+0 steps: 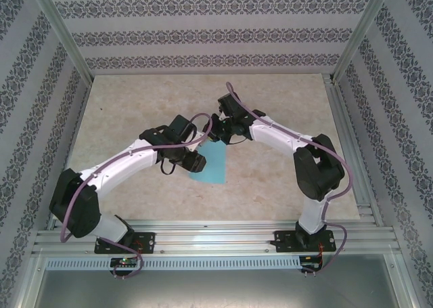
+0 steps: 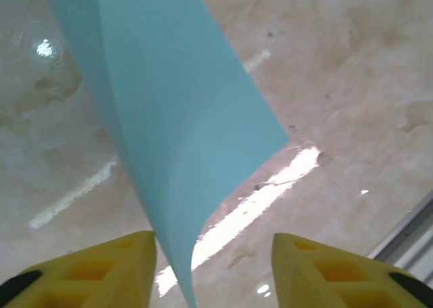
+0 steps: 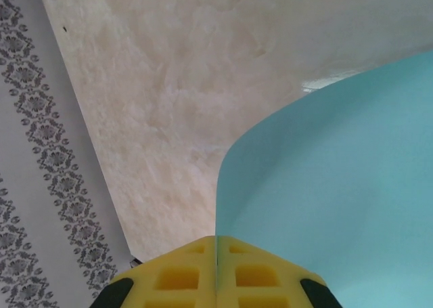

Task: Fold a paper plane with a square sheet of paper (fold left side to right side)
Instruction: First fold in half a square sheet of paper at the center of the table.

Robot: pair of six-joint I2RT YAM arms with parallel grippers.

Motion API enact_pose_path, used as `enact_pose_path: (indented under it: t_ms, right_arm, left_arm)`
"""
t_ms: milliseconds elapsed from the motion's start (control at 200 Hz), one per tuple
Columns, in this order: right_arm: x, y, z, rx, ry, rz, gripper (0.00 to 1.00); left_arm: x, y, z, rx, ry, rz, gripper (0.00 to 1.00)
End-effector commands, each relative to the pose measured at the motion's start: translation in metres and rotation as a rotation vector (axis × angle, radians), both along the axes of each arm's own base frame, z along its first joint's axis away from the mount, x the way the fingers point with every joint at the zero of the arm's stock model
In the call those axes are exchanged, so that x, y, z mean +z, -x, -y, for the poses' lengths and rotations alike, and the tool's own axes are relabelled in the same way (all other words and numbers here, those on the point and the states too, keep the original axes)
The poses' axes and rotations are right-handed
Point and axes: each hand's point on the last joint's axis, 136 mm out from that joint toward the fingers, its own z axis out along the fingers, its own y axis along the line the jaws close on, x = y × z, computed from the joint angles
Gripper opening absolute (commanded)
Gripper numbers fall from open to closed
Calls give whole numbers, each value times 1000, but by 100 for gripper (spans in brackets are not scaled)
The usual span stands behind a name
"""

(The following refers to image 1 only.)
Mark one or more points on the grey metal sheet panel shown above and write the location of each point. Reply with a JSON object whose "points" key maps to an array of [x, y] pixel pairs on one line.
{"points": [[216, 291]]}

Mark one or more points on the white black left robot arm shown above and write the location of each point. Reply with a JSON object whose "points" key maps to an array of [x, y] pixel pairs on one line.
{"points": [[128, 159]]}

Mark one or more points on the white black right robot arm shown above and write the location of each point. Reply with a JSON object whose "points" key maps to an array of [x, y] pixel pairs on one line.
{"points": [[277, 135]]}

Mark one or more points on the wide aluminium rail beam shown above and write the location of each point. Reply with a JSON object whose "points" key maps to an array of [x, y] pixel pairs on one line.
{"points": [[216, 237]]}

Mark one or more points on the small circuit board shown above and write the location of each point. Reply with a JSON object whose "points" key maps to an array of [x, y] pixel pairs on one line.
{"points": [[123, 261], [309, 263]]}

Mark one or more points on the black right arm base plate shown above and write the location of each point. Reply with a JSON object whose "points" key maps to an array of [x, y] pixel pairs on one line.
{"points": [[282, 240]]}

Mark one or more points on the grooved aluminium rail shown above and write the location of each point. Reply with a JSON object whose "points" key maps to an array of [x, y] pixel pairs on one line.
{"points": [[355, 152]]}

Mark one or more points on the aluminium frame post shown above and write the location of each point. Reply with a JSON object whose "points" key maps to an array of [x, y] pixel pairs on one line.
{"points": [[362, 34], [64, 34]]}

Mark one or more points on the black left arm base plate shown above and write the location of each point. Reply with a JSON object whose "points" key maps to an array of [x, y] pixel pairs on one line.
{"points": [[147, 242]]}

